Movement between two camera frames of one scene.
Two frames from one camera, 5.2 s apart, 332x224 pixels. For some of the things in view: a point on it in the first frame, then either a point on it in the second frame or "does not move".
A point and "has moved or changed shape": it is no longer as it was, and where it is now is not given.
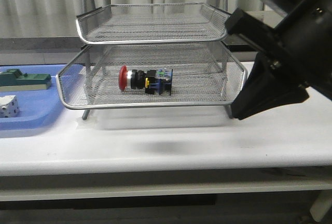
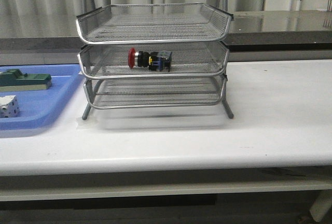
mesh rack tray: [204, 75] has moved or changed shape
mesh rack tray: [152, 23] does not move
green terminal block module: [13, 80] does not move
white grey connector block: [9, 106] does not move
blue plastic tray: [41, 108] does not move
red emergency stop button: [153, 82] to [156, 60]
